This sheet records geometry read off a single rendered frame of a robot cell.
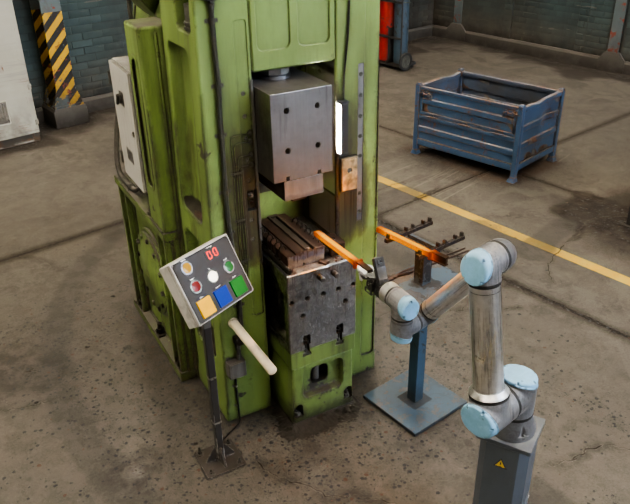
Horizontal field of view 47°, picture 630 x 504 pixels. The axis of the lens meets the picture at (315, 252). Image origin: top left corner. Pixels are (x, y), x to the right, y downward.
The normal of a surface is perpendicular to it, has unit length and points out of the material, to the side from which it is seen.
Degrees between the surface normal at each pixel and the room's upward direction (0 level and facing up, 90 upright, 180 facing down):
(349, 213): 90
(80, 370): 0
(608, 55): 90
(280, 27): 90
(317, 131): 90
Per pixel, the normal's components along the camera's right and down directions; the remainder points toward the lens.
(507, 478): -0.50, 0.42
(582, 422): -0.02, -0.88
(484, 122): -0.70, 0.34
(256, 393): 0.48, 0.41
